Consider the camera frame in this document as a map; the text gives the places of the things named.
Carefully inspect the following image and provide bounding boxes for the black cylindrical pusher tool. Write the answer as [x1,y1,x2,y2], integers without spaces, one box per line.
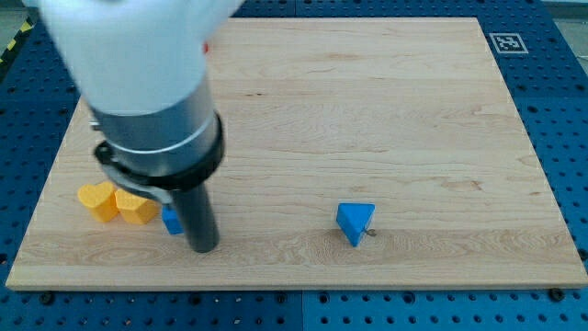
[171,184,220,253]

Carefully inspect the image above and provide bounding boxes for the wooden board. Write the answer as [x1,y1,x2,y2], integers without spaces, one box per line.
[6,18,587,291]

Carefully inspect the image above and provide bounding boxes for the white fiducial marker tag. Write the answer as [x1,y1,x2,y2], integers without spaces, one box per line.
[490,33,528,54]

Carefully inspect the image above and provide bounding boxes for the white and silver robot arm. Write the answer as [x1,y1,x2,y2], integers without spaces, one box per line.
[35,0,241,204]

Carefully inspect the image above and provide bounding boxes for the yellow hexagon block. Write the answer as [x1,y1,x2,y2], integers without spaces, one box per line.
[115,189,160,225]

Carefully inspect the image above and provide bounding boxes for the blue cube block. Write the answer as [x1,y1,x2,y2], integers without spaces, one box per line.
[161,206,184,235]

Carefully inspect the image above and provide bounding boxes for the yellow heart block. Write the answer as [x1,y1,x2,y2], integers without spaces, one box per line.
[77,181,119,223]

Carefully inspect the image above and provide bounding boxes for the blue triangle block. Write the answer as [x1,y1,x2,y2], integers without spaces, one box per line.
[335,202,376,247]

